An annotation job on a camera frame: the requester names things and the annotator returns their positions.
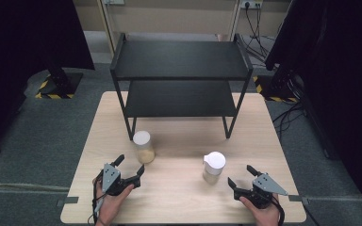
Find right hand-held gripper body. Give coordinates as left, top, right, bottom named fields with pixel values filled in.
left=233, top=172, right=289, bottom=210

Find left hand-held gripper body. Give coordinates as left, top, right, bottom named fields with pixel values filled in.
left=101, top=162, right=139, bottom=197

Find glass jar white spout lid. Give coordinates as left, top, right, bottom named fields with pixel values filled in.
left=202, top=151, right=227, bottom=186

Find black two-tier shelf rack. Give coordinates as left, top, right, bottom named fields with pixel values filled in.
left=108, top=32, right=255, bottom=141

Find person's right hand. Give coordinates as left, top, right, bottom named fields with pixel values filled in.
left=239, top=193, right=281, bottom=226

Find person's left hand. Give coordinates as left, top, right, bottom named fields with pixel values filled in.
left=91, top=177, right=136, bottom=226

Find grey tape strip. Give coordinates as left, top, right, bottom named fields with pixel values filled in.
left=288, top=194, right=309, bottom=205
left=56, top=196, right=80, bottom=208

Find black stand striped base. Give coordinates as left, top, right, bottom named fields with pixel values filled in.
left=34, top=65, right=85, bottom=100
left=252, top=73, right=300, bottom=104

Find dark curtain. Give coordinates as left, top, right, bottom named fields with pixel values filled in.
left=264, top=0, right=362, bottom=221
left=0, top=0, right=96, bottom=162

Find left hand-held gripper cable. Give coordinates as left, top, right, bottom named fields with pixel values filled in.
left=88, top=169, right=106, bottom=226

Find hand-held gripper cable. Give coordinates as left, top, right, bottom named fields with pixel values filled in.
left=88, top=169, right=106, bottom=226
left=271, top=194, right=287, bottom=226

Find right hand-held gripper cable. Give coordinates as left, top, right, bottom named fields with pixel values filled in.
left=271, top=194, right=287, bottom=226

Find black cables on floor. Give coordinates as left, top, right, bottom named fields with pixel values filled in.
left=271, top=99, right=307, bottom=143

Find black cables at outlet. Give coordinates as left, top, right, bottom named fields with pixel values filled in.
left=242, top=5, right=277, bottom=65

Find white wall power outlet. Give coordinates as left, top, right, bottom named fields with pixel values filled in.
left=239, top=0, right=264, bottom=9

